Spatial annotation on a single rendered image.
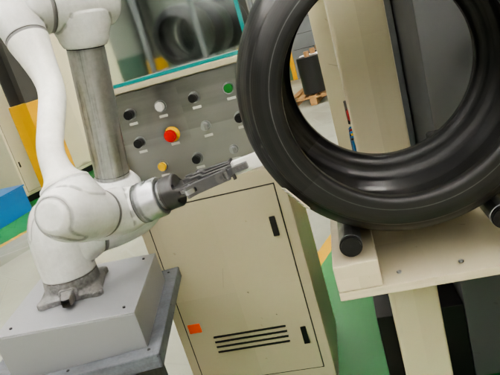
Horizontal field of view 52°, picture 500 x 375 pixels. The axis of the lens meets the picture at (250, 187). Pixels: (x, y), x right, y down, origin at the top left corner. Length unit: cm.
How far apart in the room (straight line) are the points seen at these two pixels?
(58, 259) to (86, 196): 51
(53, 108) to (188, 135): 67
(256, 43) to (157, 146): 94
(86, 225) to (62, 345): 53
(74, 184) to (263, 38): 44
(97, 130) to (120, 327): 53
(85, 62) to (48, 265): 55
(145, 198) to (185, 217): 70
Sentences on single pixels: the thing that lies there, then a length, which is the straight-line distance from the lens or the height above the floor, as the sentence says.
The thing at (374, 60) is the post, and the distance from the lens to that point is 129.
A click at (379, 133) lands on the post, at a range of 132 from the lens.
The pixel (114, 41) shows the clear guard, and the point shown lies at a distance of 176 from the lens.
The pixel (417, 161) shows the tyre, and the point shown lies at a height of 95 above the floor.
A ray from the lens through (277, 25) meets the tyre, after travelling 90.
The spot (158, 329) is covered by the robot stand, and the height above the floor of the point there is 65.
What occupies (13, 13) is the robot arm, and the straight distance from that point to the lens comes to 135.
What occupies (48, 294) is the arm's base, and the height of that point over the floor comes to 80.
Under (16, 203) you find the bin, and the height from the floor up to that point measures 16.
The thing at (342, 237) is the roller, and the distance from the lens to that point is 102.
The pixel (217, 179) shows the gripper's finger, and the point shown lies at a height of 107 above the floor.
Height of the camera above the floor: 135
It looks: 17 degrees down
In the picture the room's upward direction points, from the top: 16 degrees counter-clockwise
